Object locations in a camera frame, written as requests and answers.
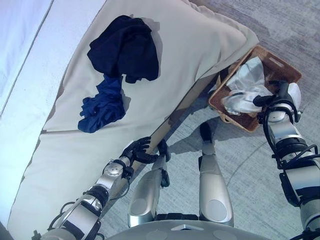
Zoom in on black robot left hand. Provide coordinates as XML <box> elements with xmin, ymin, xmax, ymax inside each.
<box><xmin>121</xmin><ymin>136</ymin><xmax>160</xmax><ymax>165</ymax></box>

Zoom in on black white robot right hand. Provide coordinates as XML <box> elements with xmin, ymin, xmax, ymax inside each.
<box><xmin>252</xmin><ymin>81</ymin><xmax>303</xmax><ymax>113</ymax></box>

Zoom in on white garment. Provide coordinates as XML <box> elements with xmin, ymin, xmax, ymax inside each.
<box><xmin>221</xmin><ymin>56</ymin><xmax>275</xmax><ymax>116</ymax></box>

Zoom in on blue garment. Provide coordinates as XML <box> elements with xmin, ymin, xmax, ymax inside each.
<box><xmin>77</xmin><ymin>74</ymin><xmax>126</xmax><ymax>134</ymax></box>

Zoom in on black garment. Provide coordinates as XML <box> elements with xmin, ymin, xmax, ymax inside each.
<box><xmin>86</xmin><ymin>14</ymin><xmax>161</xmax><ymax>85</ymax></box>

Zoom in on brown wicker basket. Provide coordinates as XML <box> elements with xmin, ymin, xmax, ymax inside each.
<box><xmin>208</xmin><ymin>44</ymin><xmax>303</xmax><ymax>133</ymax></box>

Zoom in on beige bed cover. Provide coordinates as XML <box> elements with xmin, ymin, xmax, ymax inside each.
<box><xmin>7</xmin><ymin>0</ymin><xmax>260</xmax><ymax>240</ymax></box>

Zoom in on silver robot legs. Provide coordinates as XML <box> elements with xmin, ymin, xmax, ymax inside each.
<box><xmin>107</xmin><ymin>69</ymin><xmax>222</xmax><ymax>203</ymax></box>

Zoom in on silver robot left leg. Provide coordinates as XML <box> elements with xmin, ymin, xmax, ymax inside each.
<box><xmin>127</xmin><ymin>139</ymin><xmax>172</xmax><ymax>228</ymax></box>

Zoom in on grey textured rug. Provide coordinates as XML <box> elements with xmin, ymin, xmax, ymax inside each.
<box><xmin>99</xmin><ymin>0</ymin><xmax>320</xmax><ymax>240</ymax></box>

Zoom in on silver robot torso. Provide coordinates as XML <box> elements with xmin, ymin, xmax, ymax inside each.
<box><xmin>107</xmin><ymin>212</ymin><xmax>251</xmax><ymax>240</ymax></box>

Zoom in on white duvet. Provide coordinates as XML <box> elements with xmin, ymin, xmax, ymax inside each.
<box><xmin>0</xmin><ymin>0</ymin><xmax>101</xmax><ymax>226</ymax></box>

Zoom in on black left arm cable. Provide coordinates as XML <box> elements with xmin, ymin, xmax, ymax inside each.
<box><xmin>108</xmin><ymin>169</ymin><xmax>132</xmax><ymax>201</ymax></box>

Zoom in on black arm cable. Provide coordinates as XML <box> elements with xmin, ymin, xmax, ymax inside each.
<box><xmin>108</xmin><ymin>169</ymin><xmax>132</xmax><ymax>201</ymax></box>
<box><xmin>262</xmin><ymin>107</ymin><xmax>320</xmax><ymax>176</ymax></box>

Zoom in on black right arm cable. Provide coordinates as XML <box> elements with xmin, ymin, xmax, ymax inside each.
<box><xmin>262</xmin><ymin>107</ymin><xmax>320</xmax><ymax>176</ymax></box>

